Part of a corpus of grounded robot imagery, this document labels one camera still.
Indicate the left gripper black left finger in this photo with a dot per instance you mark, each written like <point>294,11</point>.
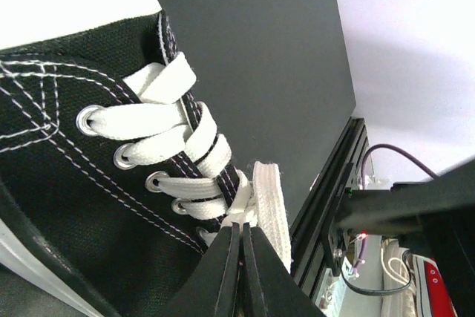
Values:
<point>211,291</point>

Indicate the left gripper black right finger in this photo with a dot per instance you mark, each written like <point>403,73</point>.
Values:
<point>267,287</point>

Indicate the white shoelace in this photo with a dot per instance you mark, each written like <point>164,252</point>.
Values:
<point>158,128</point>

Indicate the black white sneaker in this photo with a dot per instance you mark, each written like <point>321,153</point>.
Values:
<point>72,222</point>

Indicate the red white sneaker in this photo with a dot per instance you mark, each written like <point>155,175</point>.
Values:
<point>432,298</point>

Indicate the black table mat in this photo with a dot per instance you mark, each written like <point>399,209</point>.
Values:
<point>275,76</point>

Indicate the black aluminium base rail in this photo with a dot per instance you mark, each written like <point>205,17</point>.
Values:
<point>317,243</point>

